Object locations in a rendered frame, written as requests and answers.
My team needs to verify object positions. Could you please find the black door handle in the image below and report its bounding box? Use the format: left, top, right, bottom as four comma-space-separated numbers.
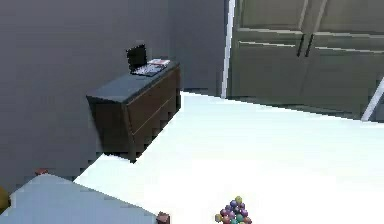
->
296, 33, 305, 58
305, 33, 315, 58

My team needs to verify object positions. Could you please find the black laptop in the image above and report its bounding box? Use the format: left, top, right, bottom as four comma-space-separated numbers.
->
125, 44, 166, 78

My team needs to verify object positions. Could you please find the red and white book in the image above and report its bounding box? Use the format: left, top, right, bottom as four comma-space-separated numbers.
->
148, 58, 171, 67

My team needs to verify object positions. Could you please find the olive green double door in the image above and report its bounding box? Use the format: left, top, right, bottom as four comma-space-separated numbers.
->
226, 0, 384, 118

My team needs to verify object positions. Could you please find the yellow round object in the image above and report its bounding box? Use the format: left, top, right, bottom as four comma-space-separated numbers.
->
0, 186, 10, 212

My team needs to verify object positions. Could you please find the dark brown chest of drawers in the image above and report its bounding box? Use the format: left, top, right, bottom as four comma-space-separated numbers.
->
85, 60, 183, 164

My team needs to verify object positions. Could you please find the multicoloured ball cluster toy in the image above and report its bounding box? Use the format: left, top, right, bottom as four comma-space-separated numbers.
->
214, 195, 253, 224

